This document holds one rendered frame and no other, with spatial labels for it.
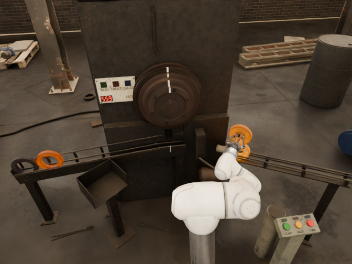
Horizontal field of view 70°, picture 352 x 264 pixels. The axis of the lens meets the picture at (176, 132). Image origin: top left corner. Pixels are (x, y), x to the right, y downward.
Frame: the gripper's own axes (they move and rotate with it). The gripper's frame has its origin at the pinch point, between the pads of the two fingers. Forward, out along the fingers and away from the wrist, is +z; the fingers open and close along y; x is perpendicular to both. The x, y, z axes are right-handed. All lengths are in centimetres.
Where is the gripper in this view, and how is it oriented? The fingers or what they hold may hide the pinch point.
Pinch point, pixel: (240, 132)
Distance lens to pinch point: 176.0
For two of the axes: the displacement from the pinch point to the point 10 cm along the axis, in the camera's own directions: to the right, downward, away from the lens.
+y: 8.9, 2.6, -3.7
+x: -0.4, -7.7, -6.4
